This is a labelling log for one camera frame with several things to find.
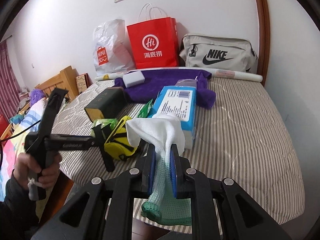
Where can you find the maroon curtain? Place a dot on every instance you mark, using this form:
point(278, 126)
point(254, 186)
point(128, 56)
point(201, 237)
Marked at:
point(9, 89)

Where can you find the dark green tea box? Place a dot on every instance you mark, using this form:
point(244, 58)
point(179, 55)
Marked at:
point(107, 105)

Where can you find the red paper shopping bag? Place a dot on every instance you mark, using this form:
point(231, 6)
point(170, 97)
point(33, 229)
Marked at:
point(154, 43)

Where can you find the white Miniso plastic bag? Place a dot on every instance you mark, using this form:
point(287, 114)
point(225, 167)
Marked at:
point(109, 53)

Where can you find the green tissue packet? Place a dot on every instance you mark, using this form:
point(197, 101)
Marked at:
point(111, 123)

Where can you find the striped quilted table cover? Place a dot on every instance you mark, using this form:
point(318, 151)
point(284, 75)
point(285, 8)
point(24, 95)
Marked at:
point(242, 137)

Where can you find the yellow black pouch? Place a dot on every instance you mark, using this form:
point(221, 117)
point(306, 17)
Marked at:
point(117, 144)

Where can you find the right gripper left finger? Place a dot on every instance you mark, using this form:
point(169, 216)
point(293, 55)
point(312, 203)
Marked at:
point(148, 171)

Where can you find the blue tissue pack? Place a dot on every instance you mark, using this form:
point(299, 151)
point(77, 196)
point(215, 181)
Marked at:
point(179, 101)

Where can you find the purple plush toy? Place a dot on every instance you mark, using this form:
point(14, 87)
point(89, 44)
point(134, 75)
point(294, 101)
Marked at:
point(36, 95)

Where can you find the green wet wipe sachet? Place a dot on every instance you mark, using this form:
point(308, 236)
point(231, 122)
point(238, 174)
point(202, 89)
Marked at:
point(144, 112)

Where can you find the grey Nike pouch bag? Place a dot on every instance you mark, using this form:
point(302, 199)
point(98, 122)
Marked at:
point(203, 51)

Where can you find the person's left hand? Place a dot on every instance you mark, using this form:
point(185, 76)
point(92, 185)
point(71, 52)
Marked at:
point(26, 163)

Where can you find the wooden headboard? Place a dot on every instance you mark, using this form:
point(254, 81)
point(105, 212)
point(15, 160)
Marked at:
point(66, 79)

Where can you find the purple towel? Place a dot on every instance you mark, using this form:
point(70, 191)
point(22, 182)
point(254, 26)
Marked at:
point(155, 80)

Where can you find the white mesh cloth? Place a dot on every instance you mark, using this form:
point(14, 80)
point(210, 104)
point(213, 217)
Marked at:
point(162, 131)

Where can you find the clear plastic zip bag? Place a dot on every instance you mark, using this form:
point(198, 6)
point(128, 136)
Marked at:
point(187, 83)

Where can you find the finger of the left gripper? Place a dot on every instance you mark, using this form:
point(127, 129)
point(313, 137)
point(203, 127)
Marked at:
point(100, 139)
point(53, 106)

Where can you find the rolled printed paper tube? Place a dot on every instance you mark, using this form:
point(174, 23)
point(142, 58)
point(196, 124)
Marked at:
point(222, 73)

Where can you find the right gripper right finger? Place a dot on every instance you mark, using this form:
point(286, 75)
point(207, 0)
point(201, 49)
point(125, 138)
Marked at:
point(177, 172)

